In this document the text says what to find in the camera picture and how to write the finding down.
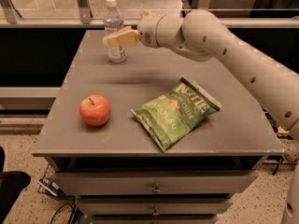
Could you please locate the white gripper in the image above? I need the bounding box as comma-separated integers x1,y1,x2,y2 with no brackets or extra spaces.
102,10,163,48

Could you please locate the clear plastic water bottle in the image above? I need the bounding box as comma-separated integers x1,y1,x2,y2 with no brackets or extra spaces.
104,0,126,63

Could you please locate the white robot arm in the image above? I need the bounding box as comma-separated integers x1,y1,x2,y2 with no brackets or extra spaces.
103,9,299,142

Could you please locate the red apple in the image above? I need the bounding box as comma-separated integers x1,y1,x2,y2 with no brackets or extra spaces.
79,95,111,127

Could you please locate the green chip bag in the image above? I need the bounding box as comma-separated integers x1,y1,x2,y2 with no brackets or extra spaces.
131,77,221,152

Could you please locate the grey drawer cabinet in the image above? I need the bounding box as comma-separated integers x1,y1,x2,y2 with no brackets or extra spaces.
34,30,283,224

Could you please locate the metal window railing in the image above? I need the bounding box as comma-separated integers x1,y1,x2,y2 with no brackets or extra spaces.
0,0,299,29

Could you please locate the small blue floor device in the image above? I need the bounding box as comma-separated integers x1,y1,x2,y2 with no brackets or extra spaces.
38,177,61,197

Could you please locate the black chair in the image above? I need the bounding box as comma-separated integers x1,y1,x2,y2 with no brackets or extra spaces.
0,147,31,224

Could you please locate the black floor cable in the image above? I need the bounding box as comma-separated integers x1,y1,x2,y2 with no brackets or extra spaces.
50,203,82,224

